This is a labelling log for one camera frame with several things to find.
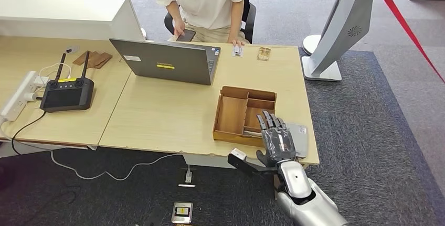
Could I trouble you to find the small clear wooden card holder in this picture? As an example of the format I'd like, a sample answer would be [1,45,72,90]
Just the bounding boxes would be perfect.
[257,46,272,62]

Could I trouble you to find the black remote controller with antennas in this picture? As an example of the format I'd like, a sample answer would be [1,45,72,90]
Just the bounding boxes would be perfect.
[39,49,95,113]

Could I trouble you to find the grey card reader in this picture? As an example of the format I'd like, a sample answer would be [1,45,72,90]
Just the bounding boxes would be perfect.
[285,122,310,159]

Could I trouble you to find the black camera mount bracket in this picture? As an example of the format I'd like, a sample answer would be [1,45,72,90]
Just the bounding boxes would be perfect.
[227,153,280,177]

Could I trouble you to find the white floor adapter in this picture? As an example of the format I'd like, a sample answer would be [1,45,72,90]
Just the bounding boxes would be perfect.
[178,168,197,188]

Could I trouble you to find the white counter cabinet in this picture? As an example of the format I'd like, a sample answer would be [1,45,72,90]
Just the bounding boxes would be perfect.
[0,0,145,41]

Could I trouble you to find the dark grey carpet mat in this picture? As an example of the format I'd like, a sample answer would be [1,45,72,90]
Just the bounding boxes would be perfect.
[0,50,445,226]

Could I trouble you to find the red barrier tape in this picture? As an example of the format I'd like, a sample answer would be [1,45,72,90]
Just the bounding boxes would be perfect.
[374,0,445,84]

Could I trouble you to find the grey laptop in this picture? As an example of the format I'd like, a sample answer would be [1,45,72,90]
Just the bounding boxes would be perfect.
[109,38,222,86]

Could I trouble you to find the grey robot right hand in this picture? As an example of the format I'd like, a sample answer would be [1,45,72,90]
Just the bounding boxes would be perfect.
[255,110,297,168]

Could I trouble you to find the white under-desk drawer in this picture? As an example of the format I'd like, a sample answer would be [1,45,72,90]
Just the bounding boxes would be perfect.
[183,153,244,169]

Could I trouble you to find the wooden compartment tray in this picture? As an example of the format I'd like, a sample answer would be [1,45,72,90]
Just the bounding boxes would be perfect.
[213,85,278,149]

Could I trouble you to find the thin white looped cable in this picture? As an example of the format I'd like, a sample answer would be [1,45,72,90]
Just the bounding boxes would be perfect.
[37,62,72,87]

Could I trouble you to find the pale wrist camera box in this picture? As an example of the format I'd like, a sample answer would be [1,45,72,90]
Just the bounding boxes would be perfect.
[230,148,248,161]

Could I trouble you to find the long white cable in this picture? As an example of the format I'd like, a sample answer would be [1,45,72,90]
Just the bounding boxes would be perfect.
[0,119,191,182]

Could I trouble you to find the grey kiosk display stand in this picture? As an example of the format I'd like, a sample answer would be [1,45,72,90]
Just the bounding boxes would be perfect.
[301,0,393,82]

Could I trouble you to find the white power strip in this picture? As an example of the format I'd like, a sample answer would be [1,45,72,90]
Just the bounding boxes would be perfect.
[0,71,38,122]

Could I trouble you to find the black power cable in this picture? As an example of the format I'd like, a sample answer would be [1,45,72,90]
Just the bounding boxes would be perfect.
[11,110,47,157]

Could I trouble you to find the black office chair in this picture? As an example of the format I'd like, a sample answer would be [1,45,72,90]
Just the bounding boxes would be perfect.
[164,0,257,44]

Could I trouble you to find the person's right hand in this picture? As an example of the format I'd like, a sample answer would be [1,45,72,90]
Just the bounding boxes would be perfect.
[173,18,187,38]

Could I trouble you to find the silver floor socket box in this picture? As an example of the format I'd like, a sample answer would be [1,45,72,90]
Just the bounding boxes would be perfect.
[171,201,194,225]

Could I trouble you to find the person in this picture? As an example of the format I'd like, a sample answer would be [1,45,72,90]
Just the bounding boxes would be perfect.
[156,0,252,47]

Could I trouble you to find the black smartphone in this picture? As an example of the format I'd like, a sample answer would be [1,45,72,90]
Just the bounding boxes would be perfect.
[175,29,197,42]

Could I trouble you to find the brown wooden coasters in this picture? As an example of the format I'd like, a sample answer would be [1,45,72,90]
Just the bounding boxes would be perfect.
[72,50,113,70]

